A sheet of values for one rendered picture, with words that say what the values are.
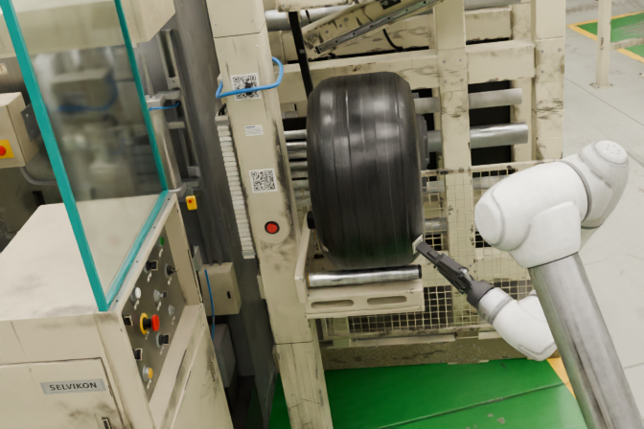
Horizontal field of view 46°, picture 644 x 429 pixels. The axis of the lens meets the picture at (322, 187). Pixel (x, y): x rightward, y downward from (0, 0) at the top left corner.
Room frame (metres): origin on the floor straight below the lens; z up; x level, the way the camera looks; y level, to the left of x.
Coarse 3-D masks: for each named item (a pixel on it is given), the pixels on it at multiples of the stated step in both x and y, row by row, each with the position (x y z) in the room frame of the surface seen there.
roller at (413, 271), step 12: (408, 264) 1.89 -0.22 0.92; (312, 276) 1.90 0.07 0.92; (324, 276) 1.90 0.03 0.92; (336, 276) 1.89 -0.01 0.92; (348, 276) 1.89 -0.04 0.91; (360, 276) 1.88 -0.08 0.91; (372, 276) 1.87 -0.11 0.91; (384, 276) 1.87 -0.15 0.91; (396, 276) 1.86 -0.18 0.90; (408, 276) 1.86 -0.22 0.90; (420, 276) 1.85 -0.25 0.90
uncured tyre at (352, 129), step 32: (320, 96) 1.98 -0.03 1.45; (352, 96) 1.94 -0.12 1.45; (384, 96) 1.92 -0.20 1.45; (320, 128) 1.87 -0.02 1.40; (352, 128) 1.85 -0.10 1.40; (384, 128) 1.83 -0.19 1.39; (416, 128) 1.89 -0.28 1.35; (320, 160) 1.81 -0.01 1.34; (352, 160) 1.79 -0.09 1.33; (384, 160) 1.78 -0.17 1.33; (416, 160) 1.80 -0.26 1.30; (320, 192) 1.78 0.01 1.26; (352, 192) 1.76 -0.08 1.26; (384, 192) 1.75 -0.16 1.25; (416, 192) 1.76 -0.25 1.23; (320, 224) 1.79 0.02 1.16; (352, 224) 1.75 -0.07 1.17; (384, 224) 1.74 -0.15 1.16; (416, 224) 1.76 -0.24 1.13; (352, 256) 1.78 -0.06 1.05; (384, 256) 1.78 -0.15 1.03; (416, 256) 1.83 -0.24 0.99
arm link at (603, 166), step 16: (592, 144) 1.31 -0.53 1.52; (608, 144) 1.30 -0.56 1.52; (560, 160) 1.32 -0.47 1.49; (576, 160) 1.30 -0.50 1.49; (592, 160) 1.27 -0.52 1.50; (608, 160) 1.26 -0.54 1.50; (624, 160) 1.27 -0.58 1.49; (592, 176) 1.26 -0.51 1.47; (608, 176) 1.25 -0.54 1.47; (624, 176) 1.26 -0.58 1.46; (592, 192) 1.24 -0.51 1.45; (608, 192) 1.25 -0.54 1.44; (592, 208) 1.24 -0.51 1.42; (608, 208) 1.28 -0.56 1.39; (592, 224) 1.30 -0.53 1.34
